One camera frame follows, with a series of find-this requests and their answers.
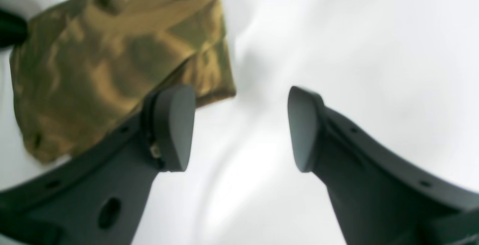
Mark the camouflage T-shirt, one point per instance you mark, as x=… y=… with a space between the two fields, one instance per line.
x=87 y=66

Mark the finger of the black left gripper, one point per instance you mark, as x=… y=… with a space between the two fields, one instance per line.
x=13 y=29

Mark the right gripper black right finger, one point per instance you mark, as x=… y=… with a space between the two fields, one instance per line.
x=378 y=198

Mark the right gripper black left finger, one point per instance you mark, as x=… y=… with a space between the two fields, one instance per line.
x=99 y=197

